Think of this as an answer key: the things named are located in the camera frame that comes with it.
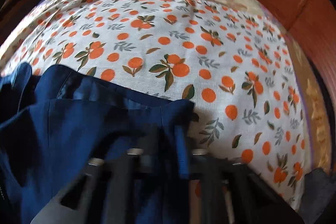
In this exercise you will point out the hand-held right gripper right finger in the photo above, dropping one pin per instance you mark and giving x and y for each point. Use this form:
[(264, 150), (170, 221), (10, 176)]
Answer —
[(183, 155)]

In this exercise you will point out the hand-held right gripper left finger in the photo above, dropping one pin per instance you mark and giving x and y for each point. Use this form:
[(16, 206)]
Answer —
[(126, 176)]

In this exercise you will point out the navy blue suit jacket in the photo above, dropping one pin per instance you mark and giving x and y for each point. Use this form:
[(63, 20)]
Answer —
[(78, 129)]

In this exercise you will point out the orange fruit print bed sheet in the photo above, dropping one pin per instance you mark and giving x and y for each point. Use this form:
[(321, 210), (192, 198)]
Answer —
[(183, 43)]

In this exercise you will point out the dark grey garment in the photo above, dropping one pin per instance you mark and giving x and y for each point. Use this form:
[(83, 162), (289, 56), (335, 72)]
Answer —
[(319, 190)]

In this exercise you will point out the yellow woven bed mat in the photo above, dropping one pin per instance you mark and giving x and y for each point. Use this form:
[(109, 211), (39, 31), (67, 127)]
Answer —
[(312, 98)]

